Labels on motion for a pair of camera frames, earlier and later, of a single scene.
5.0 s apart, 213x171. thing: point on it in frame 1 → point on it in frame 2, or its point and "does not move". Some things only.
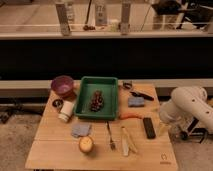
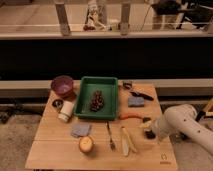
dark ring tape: [127, 85] does not move
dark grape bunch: [97, 101] does not move
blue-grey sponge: [136, 101] does not move
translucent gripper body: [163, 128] → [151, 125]
